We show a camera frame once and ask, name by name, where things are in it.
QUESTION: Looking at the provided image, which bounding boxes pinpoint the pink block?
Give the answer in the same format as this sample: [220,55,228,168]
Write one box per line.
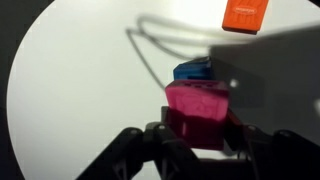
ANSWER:
[165,80,229,150]

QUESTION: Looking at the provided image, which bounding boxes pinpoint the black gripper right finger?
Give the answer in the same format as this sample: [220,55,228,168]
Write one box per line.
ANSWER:
[225,110,320,180]

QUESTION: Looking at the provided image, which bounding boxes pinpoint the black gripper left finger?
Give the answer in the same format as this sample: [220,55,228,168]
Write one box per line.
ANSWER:
[76,107,200,180]

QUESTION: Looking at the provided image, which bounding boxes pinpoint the white round table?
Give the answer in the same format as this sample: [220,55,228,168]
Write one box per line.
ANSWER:
[7,0,320,180]

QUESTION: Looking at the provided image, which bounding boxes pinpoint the orange block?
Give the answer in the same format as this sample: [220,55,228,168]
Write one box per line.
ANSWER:
[222,0,269,34]

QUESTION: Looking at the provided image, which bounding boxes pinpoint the blue block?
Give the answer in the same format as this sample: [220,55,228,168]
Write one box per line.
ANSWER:
[173,57,214,80]

